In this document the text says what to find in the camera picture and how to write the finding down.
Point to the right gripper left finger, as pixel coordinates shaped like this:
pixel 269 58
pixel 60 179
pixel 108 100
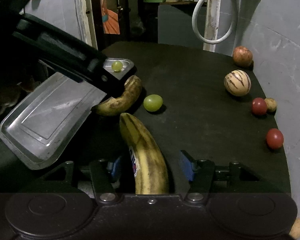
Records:
pixel 95 179

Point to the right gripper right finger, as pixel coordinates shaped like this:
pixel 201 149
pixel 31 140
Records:
pixel 206 178

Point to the yellow spotted banana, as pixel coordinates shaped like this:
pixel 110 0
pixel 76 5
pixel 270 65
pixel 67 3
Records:
pixel 149 167

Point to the green grape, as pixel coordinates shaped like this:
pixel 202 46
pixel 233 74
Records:
pixel 153 102
pixel 117 66

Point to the dark spotted banana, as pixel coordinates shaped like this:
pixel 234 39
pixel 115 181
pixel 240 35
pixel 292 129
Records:
pixel 114 106

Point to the red cherry tomato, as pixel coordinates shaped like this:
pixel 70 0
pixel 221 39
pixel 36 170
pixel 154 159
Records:
pixel 274 138
pixel 259 106

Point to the striped pepino melon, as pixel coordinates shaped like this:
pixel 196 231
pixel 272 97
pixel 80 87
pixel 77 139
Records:
pixel 237 83

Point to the small tan fruit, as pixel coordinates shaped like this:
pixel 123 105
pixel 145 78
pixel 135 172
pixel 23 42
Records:
pixel 271 104
pixel 295 230

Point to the black table mat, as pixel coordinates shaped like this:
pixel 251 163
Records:
pixel 199 115

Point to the silver metal tray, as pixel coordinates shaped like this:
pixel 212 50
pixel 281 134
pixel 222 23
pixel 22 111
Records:
pixel 39 128

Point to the dark cabinet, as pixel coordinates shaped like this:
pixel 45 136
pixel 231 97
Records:
pixel 175 25

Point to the red pomegranate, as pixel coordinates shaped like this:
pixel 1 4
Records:
pixel 242 56

